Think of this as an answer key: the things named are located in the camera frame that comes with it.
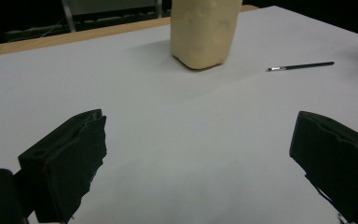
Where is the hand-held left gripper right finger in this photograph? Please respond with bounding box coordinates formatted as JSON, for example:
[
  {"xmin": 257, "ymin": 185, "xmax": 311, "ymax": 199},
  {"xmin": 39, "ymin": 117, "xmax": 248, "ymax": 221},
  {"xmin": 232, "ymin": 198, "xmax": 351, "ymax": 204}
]
[{"xmin": 289, "ymin": 110, "xmax": 358, "ymax": 224}]

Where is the thin black pen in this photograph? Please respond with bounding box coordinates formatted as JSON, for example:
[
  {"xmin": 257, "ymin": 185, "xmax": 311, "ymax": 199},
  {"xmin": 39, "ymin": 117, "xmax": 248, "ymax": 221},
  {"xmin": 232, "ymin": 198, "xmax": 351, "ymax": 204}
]
[{"xmin": 266, "ymin": 61, "xmax": 336, "ymax": 73}]

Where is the white table mat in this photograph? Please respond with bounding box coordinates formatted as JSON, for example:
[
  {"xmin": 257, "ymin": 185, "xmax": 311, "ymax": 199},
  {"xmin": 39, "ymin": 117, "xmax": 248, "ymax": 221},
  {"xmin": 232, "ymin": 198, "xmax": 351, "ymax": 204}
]
[{"xmin": 0, "ymin": 5, "xmax": 358, "ymax": 224}]

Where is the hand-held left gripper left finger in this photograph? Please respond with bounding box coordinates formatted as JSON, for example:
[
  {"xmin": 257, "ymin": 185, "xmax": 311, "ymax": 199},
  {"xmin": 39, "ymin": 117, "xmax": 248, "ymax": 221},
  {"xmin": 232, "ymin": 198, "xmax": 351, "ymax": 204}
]
[{"xmin": 18, "ymin": 108, "xmax": 108, "ymax": 224}]

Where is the beige square pen holder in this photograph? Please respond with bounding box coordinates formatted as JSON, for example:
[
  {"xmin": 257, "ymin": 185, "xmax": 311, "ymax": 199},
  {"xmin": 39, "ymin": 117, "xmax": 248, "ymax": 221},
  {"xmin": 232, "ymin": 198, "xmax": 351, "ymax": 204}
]
[{"xmin": 170, "ymin": 0, "xmax": 244, "ymax": 71}]

